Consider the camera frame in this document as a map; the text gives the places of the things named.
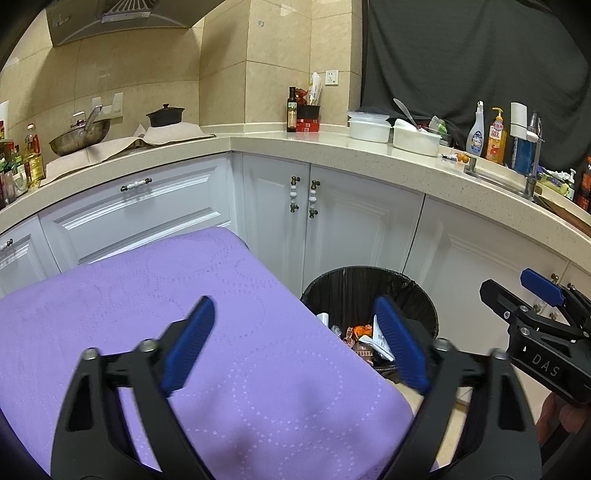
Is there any dark red bottle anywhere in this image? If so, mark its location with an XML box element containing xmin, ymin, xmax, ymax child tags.
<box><xmin>576</xmin><ymin>156</ymin><xmax>591</xmax><ymax>213</ymax></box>

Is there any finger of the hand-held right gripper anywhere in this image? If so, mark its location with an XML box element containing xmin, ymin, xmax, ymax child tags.
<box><xmin>519</xmin><ymin>268</ymin><xmax>591</xmax><ymax>324</ymax></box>
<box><xmin>479</xmin><ymin>278</ymin><xmax>587</xmax><ymax>340</ymax></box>

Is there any beige stove cover sheet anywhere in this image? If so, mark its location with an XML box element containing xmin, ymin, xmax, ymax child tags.
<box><xmin>41</xmin><ymin>121</ymin><xmax>217</xmax><ymax>181</ymax></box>

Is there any purple tablecloth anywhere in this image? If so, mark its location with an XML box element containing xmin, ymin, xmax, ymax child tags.
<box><xmin>0</xmin><ymin>227</ymin><xmax>415</xmax><ymax>480</ymax></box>

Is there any red checkered candy wrapper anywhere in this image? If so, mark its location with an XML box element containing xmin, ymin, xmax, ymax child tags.
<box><xmin>342</xmin><ymin>325</ymin><xmax>375</xmax><ymax>365</ymax></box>

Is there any metal spoon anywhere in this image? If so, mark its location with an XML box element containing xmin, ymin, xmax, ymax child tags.
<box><xmin>393</xmin><ymin>98</ymin><xmax>423</xmax><ymax>132</ymax></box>

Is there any group of condiment bottles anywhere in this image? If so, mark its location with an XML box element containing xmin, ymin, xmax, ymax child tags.
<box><xmin>0</xmin><ymin>120</ymin><xmax>47</xmax><ymax>208</ymax></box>

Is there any orange detergent bottle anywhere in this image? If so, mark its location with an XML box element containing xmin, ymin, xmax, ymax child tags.
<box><xmin>485</xmin><ymin>107</ymin><xmax>507</xmax><ymax>165</ymax></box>

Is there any metal wok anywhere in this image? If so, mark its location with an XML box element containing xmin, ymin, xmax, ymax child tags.
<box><xmin>48</xmin><ymin>117</ymin><xmax>112</xmax><ymax>158</ymax></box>

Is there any person's right hand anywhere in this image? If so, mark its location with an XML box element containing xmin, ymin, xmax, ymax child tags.
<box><xmin>536</xmin><ymin>392</ymin><xmax>591</xmax><ymax>446</ymax></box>

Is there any white open container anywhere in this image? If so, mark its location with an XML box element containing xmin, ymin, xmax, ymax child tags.
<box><xmin>392</xmin><ymin>119</ymin><xmax>443</xmax><ymax>158</ymax></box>

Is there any white lidded container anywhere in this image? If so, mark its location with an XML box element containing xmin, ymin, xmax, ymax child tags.
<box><xmin>347</xmin><ymin>110</ymin><xmax>392</xmax><ymax>143</ymax></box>

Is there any black curtain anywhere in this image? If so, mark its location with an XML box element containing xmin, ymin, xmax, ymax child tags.
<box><xmin>360</xmin><ymin>0</ymin><xmax>591</xmax><ymax>176</ymax></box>

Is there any white bin with black liner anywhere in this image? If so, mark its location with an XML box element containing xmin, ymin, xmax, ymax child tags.
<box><xmin>300</xmin><ymin>266</ymin><xmax>439</xmax><ymax>386</ymax></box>

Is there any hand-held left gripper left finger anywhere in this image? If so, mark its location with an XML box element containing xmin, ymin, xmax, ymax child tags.
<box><xmin>50</xmin><ymin>295</ymin><xmax>217</xmax><ymax>480</ymax></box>

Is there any white packet with black print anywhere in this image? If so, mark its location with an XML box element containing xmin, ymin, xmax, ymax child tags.
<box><xmin>369</xmin><ymin>316</ymin><xmax>395</xmax><ymax>363</ymax></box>

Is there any white spray bottle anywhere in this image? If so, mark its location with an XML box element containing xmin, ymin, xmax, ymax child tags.
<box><xmin>467</xmin><ymin>100</ymin><xmax>485</xmax><ymax>160</ymax></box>

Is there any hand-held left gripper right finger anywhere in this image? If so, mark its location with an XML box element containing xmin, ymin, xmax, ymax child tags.
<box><xmin>373</xmin><ymin>295</ymin><xmax>543</xmax><ymax>480</ymax></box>

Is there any black lidded pot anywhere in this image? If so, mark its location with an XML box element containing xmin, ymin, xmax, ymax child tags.
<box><xmin>146</xmin><ymin>103</ymin><xmax>185</xmax><ymax>128</ymax></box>

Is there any metal faucet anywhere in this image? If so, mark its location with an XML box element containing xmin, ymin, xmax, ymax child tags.
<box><xmin>526</xmin><ymin>112</ymin><xmax>546</xmax><ymax>199</ymax></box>

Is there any yellow green packet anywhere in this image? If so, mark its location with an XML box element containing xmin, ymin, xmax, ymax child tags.
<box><xmin>538</xmin><ymin>168</ymin><xmax>573</xmax><ymax>195</ymax></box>

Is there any metal range hood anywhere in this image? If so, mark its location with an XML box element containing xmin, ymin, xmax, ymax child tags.
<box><xmin>46</xmin><ymin>0</ymin><xmax>206</xmax><ymax>47</ymax></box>

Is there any yellow cooking oil bottle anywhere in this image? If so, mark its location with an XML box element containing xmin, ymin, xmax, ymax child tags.
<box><xmin>23</xmin><ymin>124</ymin><xmax>46</xmax><ymax>188</ymax></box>

